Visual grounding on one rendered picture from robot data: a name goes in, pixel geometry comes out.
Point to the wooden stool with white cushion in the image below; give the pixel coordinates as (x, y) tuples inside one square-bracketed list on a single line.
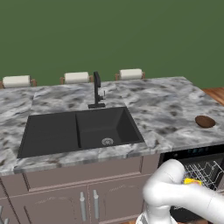
[(76, 77), (130, 74), (17, 81)]

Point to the small yellow object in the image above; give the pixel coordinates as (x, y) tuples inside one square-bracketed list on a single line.
[(192, 181)]

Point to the black double sink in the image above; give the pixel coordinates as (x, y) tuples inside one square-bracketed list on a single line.
[(87, 131)]

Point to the mauve drawer front panel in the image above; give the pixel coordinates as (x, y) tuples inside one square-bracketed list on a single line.
[(84, 172)]

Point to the mauve cupboard door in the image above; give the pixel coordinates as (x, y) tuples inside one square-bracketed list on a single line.
[(119, 198), (49, 204), (4, 201)]

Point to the brown bowl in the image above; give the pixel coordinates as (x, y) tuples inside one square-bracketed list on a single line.
[(205, 121)]

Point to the black tap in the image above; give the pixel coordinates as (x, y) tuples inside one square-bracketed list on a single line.
[(96, 87)]

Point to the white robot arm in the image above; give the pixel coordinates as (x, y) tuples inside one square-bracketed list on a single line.
[(169, 192)]

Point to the black dishwasher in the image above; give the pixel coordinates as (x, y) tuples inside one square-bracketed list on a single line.
[(198, 153)]

